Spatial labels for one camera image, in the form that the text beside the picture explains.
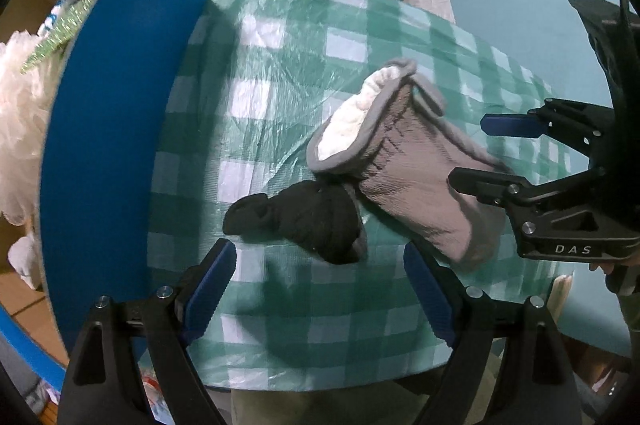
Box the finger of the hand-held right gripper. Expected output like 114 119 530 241
480 98 615 159
448 166 613 226

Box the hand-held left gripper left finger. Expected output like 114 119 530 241
57 237 238 425

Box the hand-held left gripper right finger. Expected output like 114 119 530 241
402 242 583 425

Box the grey fleece-lined mitten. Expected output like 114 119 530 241
306 58 516 276

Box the black glove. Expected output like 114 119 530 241
222 181 367 266

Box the cardboard box with blue rim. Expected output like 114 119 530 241
0 0 211 406

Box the white mesh bath loofah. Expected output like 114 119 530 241
0 30 63 226

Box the person's right hand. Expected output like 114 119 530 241
589 257 640 297

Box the light wooden slat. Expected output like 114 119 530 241
547 275 576 321

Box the small white plush item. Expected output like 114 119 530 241
9 234 43 291

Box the green checkered plastic tablecloth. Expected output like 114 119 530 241
137 0 608 393

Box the white and blue cloth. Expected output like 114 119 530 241
44 0 83 37

